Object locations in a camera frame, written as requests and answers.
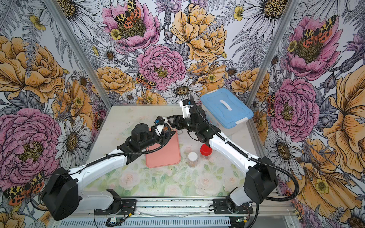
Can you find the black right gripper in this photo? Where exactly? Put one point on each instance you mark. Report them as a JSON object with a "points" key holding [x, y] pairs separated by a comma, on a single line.
{"points": [[176, 121]]}

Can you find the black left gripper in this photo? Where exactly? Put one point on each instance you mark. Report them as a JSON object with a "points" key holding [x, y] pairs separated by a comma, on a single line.
{"points": [[168, 139]]}

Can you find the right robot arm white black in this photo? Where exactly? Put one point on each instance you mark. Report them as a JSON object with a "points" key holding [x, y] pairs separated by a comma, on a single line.
{"points": [[260, 176]]}

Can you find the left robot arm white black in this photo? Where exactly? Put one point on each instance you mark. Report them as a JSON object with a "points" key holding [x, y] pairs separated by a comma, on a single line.
{"points": [[64, 193]]}

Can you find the white lid candy jar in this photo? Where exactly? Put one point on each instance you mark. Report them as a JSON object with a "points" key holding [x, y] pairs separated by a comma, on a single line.
{"points": [[192, 159]]}

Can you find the red lid candy jar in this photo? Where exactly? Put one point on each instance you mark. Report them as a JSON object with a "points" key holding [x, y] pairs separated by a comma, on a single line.
{"points": [[206, 151]]}

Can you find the pink plastic tray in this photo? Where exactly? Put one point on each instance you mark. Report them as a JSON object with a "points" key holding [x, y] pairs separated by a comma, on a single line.
{"points": [[169, 155]]}

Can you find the blue lid storage box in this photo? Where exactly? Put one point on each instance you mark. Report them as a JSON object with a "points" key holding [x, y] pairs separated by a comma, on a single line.
{"points": [[224, 110]]}

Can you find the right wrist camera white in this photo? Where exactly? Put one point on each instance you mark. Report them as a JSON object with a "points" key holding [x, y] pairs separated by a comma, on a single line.
{"points": [[185, 105]]}

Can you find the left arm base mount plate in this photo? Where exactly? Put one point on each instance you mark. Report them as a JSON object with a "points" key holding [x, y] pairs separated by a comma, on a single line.
{"points": [[119, 206]]}

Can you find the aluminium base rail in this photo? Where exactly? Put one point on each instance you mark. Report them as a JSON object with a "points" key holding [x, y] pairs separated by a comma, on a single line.
{"points": [[184, 212]]}

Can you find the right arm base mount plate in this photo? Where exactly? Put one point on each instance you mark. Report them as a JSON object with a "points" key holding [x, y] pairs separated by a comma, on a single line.
{"points": [[236, 202]]}

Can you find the aluminium corner post right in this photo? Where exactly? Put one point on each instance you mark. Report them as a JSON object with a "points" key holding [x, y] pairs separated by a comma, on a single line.
{"points": [[277, 38]]}

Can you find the aluminium corner post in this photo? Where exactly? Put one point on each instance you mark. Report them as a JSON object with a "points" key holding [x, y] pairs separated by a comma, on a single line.
{"points": [[277, 38], [72, 39]]}

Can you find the aluminium corner post left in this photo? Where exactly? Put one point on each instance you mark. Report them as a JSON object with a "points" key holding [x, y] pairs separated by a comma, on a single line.
{"points": [[72, 39]]}

